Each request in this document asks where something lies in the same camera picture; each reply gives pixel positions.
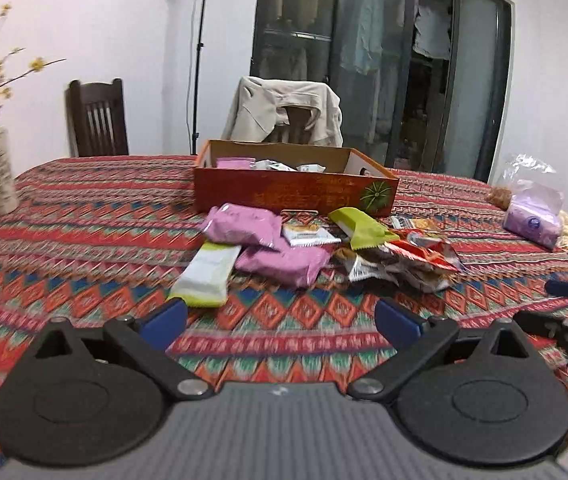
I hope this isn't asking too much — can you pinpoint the green snack bar wrapper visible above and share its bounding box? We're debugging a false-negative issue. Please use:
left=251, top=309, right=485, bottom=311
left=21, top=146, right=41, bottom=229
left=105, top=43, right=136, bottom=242
left=328, top=207, right=400, bottom=252

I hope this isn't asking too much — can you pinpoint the clear plastic bag with snacks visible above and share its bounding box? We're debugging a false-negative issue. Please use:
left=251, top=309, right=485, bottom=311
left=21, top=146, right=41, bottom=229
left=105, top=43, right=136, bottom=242
left=487, top=154, right=568, bottom=252

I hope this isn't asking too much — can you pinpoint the white green snack bar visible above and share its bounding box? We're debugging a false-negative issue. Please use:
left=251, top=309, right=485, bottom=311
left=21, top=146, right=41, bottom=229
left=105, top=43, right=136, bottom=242
left=168, top=242, right=241, bottom=308

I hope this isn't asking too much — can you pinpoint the brown white snack packet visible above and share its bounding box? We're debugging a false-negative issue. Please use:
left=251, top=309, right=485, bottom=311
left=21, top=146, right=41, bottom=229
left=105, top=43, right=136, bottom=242
left=333, top=248, right=452, bottom=294

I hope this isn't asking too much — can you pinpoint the red snack packet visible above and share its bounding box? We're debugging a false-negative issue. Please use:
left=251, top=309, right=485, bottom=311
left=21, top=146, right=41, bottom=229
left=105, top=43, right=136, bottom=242
left=379, top=229, right=464, bottom=274

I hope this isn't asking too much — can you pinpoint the purple tissue pack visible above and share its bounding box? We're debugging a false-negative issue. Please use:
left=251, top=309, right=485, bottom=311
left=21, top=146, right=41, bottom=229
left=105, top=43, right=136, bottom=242
left=503, top=180, right=564, bottom=250

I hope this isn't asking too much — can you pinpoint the colourful patterned tablecloth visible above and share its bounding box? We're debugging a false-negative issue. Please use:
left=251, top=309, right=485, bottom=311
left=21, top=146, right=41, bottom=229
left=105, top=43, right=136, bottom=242
left=0, top=156, right=568, bottom=386

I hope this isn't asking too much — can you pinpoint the upper pink snack packet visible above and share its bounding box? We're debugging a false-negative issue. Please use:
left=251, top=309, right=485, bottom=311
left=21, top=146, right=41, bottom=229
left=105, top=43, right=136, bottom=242
left=201, top=203, right=282, bottom=248

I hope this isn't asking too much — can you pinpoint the pink snack packet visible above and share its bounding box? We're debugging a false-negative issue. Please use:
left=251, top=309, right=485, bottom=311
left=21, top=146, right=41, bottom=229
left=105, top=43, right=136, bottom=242
left=201, top=203, right=282, bottom=248
left=235, top=238, right=331, bottom=288

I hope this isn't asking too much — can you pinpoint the lower pink snack packet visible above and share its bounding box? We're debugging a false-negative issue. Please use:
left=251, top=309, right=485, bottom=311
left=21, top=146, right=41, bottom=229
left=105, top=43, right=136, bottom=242
left=235, top=238, right=331, bottom=288

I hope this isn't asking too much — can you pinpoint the white orange small snack packet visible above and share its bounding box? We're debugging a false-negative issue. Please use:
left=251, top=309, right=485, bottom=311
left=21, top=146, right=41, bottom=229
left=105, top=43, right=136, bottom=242
left=282, top=224, right=341, bottom=247

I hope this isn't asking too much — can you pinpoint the orange cardboard box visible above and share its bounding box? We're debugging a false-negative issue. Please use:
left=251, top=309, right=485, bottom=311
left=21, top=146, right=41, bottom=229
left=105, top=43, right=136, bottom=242
left=194, top=140, right=399, bottom=217

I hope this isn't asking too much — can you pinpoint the dark wooden chair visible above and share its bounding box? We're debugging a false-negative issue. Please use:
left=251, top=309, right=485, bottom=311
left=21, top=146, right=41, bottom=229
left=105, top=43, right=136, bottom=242
left=67, top=78, right=130, bottom=157

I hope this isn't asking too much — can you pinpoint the chair with beige jacket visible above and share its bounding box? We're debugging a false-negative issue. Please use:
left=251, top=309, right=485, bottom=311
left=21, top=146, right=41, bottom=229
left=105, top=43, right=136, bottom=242
left=264, top=106, right=320, bottom=145

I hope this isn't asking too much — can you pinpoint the beige jacket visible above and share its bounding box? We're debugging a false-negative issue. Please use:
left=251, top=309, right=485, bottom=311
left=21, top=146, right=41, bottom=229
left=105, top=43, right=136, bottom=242
left=222, top=76, right=343, bottom=148

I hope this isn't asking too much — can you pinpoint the dark framed glass door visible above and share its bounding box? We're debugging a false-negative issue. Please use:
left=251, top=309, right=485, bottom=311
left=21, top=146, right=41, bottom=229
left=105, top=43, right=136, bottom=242
left=250, top=0, right=512, bottom=181

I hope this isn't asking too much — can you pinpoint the black light stand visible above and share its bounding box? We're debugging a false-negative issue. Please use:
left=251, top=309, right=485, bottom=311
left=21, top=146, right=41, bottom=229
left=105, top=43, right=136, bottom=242
left=191, top=0, right=208, bottom=155

